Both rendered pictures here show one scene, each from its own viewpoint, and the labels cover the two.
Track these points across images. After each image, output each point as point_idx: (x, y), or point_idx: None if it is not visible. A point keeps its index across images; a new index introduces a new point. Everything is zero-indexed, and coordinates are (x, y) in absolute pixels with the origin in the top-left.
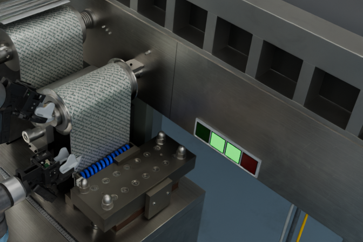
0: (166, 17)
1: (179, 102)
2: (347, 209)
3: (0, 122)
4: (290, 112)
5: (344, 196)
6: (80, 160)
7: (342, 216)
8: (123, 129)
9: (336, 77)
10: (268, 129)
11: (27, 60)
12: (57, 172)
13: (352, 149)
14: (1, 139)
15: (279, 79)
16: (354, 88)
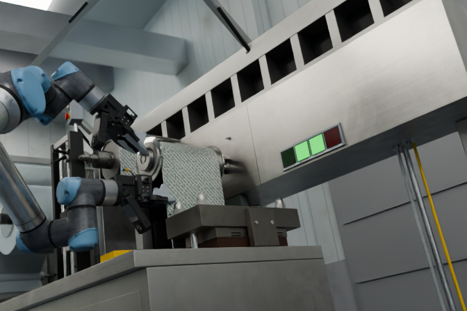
0: (234, 96)
1: (263, 155)
2: (418, 76)
3: (99, 124)
4: (336, 55)
5: (408, 68)
6: (174, 198)
7: (420, 87)
8: (217, 200)
9: (358, 23)
10: (330, 89)
11: (126, 156)
12: (150, 193)
13: (386, 27)
14: (99, 137)
15: None
16: (372, 15)
